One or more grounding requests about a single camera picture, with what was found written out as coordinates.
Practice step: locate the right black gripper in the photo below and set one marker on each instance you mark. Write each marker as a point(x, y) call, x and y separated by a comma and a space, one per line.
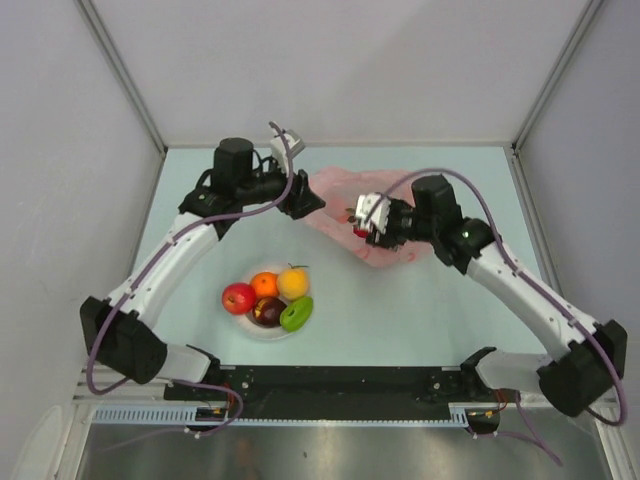
point(388, 238)

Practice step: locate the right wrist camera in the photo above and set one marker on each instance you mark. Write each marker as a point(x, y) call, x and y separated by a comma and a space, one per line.
point(372, 212)

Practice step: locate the fake orange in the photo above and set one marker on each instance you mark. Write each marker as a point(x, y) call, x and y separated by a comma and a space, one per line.
point(265, 285)

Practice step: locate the fake green star fruit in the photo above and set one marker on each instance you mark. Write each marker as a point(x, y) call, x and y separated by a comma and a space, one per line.
point(296, 314)

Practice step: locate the aluminium frame post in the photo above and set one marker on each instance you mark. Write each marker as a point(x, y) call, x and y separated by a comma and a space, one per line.
point(569, 50)
point(106, 44)

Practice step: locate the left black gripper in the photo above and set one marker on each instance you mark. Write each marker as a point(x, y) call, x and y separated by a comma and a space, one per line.
point(300, 200)

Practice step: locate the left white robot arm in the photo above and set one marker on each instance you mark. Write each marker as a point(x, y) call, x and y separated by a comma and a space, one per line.
point(118, 330)

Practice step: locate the fake red apple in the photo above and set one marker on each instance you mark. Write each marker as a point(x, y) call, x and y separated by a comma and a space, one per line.
point(238, 298)

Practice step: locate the left aluminium frame post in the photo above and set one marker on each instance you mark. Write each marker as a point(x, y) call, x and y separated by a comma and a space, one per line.
point(106, 44)

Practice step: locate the white plate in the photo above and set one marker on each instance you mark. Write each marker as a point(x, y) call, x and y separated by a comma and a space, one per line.
point(246, 322)

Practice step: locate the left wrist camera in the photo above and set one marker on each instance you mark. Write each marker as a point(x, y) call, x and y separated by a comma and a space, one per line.
point(285, 146)

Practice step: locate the white cable duct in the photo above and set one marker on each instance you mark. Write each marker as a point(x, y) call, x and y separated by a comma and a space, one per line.
point(205, 416)

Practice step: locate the right aluminium frame post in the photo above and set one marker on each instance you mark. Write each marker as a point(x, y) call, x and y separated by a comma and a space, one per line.
point(569, 50)

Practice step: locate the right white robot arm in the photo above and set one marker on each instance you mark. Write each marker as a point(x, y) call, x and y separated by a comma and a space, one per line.
point(583, 359)

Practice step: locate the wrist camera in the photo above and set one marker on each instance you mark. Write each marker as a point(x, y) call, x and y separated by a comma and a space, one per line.
point(285, 146)
point(372, 212)

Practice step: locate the fake red pomegranate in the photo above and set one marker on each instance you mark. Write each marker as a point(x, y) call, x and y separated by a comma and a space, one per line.
point(359, 232)

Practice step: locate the fake dark purple fruit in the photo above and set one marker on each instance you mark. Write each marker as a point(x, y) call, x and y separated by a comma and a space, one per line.
point(267, 311)

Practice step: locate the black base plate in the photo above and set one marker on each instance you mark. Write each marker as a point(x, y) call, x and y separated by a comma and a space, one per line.
point(228, 397)

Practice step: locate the right side aluminium rail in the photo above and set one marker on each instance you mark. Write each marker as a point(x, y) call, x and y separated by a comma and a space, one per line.
point(532, 220)

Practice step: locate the fake yellow fruit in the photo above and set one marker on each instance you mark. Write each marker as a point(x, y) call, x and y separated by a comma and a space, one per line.
point(293, 282)

